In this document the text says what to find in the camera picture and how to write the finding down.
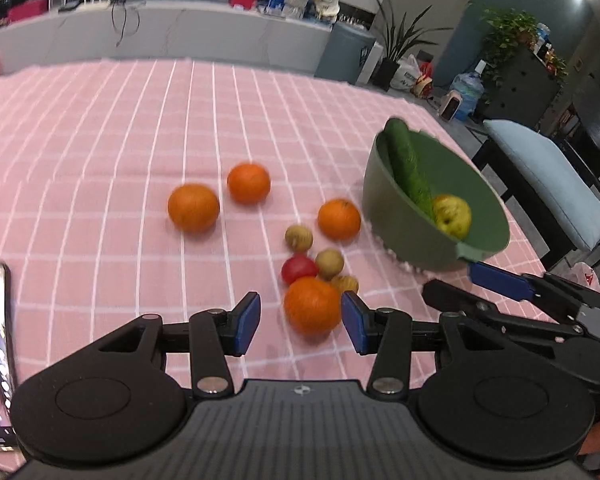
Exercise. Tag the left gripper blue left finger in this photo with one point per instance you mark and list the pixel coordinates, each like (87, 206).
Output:
(215, 334)

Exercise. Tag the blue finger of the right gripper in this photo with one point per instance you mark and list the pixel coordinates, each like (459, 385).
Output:
(544, 292)
(447, 298)

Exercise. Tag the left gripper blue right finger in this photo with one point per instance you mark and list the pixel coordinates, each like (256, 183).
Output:
(386, 334)

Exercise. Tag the brown longan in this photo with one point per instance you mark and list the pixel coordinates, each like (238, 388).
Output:
(329, 263)
(298, 238)
(345, 283)

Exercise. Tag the orange front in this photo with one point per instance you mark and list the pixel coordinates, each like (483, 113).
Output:
(312, 307)

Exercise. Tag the orange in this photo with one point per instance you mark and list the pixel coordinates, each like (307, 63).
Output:
(312, 307)
(249, 183)
(193, 208)
(339, 219)

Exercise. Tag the yellow-green pear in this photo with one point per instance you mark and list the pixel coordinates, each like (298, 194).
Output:
(452, 215)

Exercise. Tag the green colander bowl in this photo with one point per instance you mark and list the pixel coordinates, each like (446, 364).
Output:
(412, 237)

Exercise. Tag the red tomato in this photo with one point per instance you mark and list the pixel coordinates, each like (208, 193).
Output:
(296, 267)

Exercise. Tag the green cucumber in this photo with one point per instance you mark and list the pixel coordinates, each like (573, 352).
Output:
(405, 167)

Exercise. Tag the blue cushioned bench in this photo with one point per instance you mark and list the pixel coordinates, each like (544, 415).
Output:
(538, 175)

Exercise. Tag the pink checkered tablecloth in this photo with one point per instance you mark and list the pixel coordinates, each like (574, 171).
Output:
(173, 187)

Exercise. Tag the dark cabinet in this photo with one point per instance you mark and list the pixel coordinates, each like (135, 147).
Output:
(526, 90)

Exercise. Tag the water jug bottle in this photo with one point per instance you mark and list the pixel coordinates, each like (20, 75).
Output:
(470, 87)

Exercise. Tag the white plastic bag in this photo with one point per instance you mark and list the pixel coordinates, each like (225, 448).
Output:
(406, 74)

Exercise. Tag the green leafy potted plant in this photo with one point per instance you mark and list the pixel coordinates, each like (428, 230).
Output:
(509, 31)

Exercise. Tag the grey trash bin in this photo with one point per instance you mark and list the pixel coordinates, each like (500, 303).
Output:
(345, 53)

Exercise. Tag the potted long-leaf plant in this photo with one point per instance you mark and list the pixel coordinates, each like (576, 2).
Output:
(398, 36)

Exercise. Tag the grey tv console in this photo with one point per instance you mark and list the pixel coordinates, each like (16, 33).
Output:
(206, 30)

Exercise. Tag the pink box on console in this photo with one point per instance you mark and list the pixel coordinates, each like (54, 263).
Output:
(26, 10)

